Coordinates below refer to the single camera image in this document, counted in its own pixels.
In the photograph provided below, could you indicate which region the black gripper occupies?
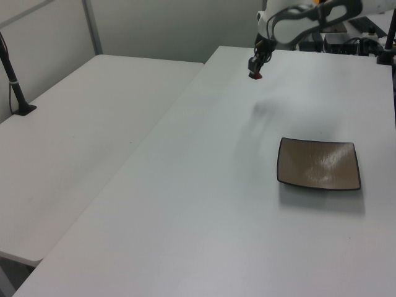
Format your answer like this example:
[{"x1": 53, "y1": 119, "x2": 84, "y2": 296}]
[{"x1": 247, "y1": 37, "x2": 275, "y2": 77}]

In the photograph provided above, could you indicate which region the square brown ceramic plate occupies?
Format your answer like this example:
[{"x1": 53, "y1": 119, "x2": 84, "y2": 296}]
[{"x1": 276, "y1": 137, "x2": 362, "y2": 192}]

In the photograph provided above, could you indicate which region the black electronics box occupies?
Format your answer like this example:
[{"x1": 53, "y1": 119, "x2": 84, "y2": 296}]
[{"x1": 323, "y1": 32, "x2": 360, "y2": 55}]

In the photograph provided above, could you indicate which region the black camera pole stand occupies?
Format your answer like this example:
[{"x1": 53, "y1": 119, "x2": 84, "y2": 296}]
[
  {"x1": 0, "y1": 30, "x2": 38, "y2": 117},
  {"x1": 375, "y1": 17, "x2": 396, "y2": 66}
]

